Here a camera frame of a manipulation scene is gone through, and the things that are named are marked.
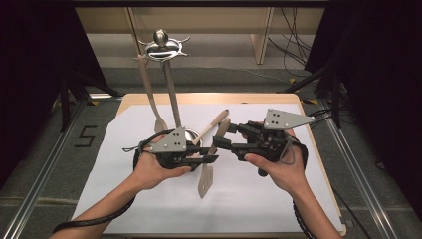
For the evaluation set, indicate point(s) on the person's right hand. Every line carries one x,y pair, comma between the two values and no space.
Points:
288,176

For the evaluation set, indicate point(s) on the beige slotted turner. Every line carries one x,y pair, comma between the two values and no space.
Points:
205,179

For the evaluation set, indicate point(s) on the black metal stand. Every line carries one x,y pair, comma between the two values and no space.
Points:
66,99
335,96

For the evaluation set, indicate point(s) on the beige wooden background table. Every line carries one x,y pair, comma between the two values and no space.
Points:
215,20

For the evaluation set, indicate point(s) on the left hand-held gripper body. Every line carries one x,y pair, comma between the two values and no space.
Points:
172,142

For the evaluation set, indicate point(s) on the white paper sheet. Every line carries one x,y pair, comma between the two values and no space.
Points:
249,199

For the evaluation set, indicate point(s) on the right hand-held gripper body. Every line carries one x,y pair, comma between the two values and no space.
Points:
282,120

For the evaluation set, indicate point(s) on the person's left hand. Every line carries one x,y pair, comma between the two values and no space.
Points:
149,172

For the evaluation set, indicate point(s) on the black curtain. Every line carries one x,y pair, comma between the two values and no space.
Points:
33,66
381,83

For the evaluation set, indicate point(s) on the metal utensil stand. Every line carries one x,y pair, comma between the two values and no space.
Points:
172,89

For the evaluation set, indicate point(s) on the metal floor rail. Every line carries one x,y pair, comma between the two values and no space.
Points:
40,186
361,179

